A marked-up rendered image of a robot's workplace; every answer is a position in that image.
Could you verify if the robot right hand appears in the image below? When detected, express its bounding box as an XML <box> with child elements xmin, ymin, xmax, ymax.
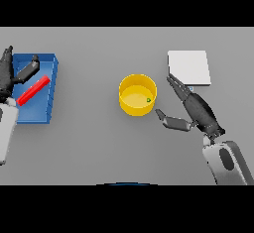
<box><xmin>155</xmin><ymin>73</ymin><xmax>226</xmax><ymax>140</ymax></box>

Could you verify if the red beaker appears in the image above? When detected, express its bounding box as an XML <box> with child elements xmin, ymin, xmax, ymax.
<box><xmin>16</xmin><ymin>74</ymin><xmax>52</xmax><ymax>107</ymax></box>

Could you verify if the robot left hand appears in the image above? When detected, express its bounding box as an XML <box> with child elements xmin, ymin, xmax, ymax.
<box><xmin>0</xmin><ymin>45</ymin><xmax>41</xmax><ymax>105</ymax></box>

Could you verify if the pale square scale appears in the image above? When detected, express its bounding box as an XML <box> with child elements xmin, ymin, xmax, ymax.
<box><xmin>167</xmin><ymin>50</ymin><xmax>212</xmax><ymax>92</ymax></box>

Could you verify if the yellow bowl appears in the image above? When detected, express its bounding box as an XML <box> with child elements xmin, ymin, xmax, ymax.
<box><xmin>118</xmin><ymin>73</ymin><xmax>158</xmax><ymax>117</ymax></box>

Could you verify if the blue tray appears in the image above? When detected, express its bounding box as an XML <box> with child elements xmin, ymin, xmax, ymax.
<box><xmin>11</xmin><ymin>53</ymin><xmax>60</xmax><ymax>125</ymax></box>

